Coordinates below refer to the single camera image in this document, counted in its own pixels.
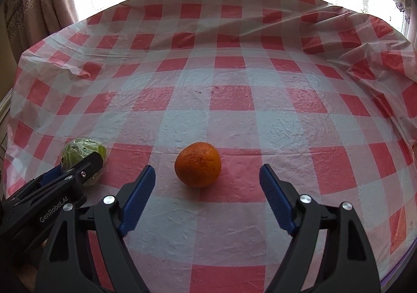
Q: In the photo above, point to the red white checkered tablecloth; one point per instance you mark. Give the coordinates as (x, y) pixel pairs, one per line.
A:
(324, 95)

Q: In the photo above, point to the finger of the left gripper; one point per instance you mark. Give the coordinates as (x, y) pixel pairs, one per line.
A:
(56, 174)
(72, 187)

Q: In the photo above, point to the orange tangerine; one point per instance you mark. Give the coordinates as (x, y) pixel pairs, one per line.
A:
(198, 165)

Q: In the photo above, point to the white purple cardboard box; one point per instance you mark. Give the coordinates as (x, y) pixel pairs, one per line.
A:
(402, 277)

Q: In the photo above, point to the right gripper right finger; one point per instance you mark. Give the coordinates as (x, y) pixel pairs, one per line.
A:
(329, 249)

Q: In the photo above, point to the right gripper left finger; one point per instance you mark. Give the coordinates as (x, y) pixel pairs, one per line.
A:
(86, 251)

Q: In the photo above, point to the brown drape curtain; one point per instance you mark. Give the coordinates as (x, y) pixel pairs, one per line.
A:
(30, 21)

